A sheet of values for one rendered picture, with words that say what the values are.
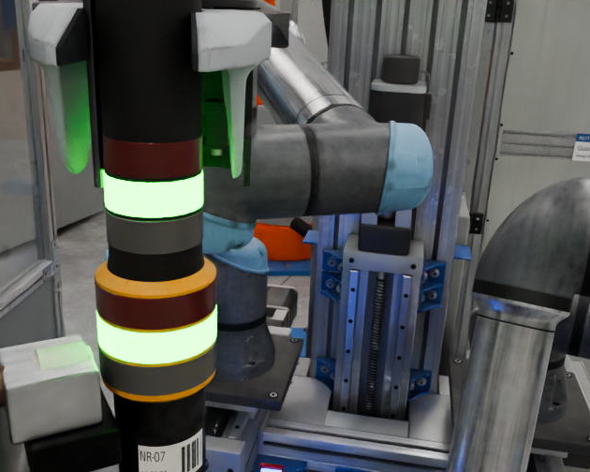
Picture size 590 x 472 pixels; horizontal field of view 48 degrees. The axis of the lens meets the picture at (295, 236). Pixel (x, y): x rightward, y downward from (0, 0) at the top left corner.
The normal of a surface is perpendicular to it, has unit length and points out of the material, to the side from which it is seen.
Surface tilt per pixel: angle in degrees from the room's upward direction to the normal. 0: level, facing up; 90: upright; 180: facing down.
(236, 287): 90
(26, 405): 90
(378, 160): 70
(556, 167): 90
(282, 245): 90
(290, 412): 0
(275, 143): 44
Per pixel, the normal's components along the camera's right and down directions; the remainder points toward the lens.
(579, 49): -0.11, 0.33
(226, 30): 0.62, -0.57
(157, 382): 0.16, 0.33
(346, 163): 0.28, -0.05
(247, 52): 0.96, 0.13
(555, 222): -0.57, -0.28
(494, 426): -0.31, -0.08
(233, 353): 0.09, 0.04
